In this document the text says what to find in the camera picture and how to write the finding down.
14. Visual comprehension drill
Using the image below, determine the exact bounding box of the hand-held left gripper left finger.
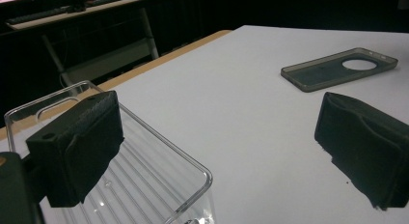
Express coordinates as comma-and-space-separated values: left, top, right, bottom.
25, 90, 125, 209

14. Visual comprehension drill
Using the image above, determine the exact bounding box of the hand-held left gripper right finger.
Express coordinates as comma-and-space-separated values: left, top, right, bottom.
314, 92, 409, 210

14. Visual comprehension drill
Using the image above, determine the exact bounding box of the clear plastic tray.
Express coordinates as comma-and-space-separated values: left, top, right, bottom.
3, 80, 216, 224

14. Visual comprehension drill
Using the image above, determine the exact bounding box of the grey metal stand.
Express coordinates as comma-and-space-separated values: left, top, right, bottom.
6, 0, 169, 87

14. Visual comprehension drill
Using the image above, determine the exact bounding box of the black keyboard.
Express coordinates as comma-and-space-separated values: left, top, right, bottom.
5, 5, 71, 26

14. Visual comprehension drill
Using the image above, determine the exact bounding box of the white table cover sheet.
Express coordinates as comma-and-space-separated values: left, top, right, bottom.
0, 24, 409, 224

